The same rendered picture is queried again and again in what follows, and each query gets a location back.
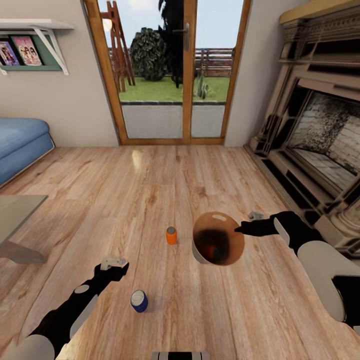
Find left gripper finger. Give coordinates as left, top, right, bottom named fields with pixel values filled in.
left=121, top=263, right=130, bottom=277

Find trash can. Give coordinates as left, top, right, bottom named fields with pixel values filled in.
left=191, top=211, right=245, bottom=267

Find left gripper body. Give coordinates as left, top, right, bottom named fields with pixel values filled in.
left=92, top=265, right=122, bottom=287

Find can of soda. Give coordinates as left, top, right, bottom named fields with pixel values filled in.
left=197, top=245, right=222, bottom=262
left=166, top=226, right=177, bottom=245
left=130, top=289, right=148, bottom=313

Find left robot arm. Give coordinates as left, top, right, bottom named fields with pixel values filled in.
left=3, top=257, right=130, bottom=360

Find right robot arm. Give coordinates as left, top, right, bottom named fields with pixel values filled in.
left=234, top=211, right=360, bottom=337

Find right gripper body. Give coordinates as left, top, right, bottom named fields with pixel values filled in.
left=241, top=219, right=271, bottom=237

